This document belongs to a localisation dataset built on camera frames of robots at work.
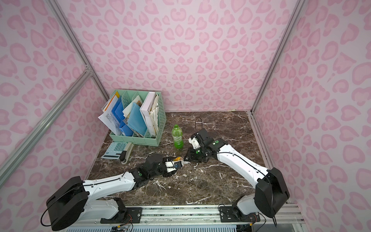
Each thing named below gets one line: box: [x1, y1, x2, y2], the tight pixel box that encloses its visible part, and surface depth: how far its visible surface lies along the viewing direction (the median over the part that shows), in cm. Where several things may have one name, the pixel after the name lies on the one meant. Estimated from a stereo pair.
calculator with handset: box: [100, 142, 134, 165], surface depth 97 cm
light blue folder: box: [128, 102, 148, 137], surface depth 92 cm
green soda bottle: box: [171, 123, 184, 149], surface depth 92 cm
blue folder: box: [111, 96, 134, 137], surface depth 95 cm
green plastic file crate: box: [109, 89, 167, 147], surface depth 95 cm
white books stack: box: [139, 91, 159, 137], surface depth 93 cm
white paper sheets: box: [97, 94, 122, 136], surface depth 92 cm
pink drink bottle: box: [173, 156, 185, 162], surface depth 80 cm
